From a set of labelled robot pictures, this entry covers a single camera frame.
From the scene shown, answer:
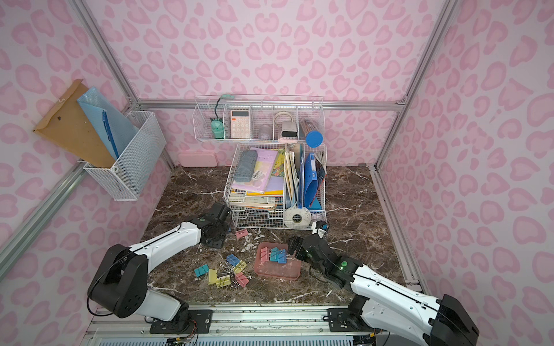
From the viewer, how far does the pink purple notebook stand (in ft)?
2.81

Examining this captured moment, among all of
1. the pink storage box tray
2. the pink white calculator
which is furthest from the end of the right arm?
the pink white calculator

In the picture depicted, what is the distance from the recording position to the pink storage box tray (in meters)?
0.85
